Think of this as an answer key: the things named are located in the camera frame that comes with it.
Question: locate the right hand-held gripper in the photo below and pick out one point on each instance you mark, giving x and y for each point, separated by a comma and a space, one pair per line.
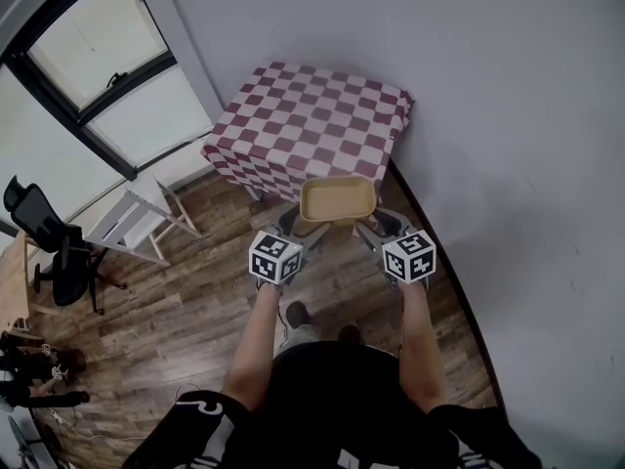
409, 257

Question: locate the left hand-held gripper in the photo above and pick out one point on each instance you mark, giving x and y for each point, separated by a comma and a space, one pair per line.
276, 259

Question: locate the yellow plastic tray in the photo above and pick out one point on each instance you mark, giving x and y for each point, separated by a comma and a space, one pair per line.
337, 200

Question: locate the person's left forearm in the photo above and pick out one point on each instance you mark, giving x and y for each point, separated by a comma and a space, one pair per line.
254, 350

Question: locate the person's right forearm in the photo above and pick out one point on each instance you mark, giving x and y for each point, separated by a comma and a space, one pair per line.
422, 350

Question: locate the person's grey trousers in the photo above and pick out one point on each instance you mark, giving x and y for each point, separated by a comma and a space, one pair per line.
305, 335

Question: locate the black baseboard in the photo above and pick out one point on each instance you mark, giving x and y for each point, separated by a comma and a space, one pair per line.
464, 301

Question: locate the person's right shoe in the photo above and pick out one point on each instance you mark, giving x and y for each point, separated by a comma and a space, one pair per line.
349, 332

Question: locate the red white checkered table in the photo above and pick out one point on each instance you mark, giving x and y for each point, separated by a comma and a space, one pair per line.
312, 115

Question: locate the white wooden chair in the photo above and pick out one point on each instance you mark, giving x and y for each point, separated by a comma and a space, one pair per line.
132, 223

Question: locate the person's black printed shirt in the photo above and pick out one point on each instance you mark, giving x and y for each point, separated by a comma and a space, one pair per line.
337, 408

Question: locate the black office chair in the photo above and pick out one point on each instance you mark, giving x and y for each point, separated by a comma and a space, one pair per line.
63, 262

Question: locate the black framed window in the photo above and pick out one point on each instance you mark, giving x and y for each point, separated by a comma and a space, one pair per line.
97, 42

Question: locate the light wooden desk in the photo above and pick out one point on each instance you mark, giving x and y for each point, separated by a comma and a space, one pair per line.
12, 281

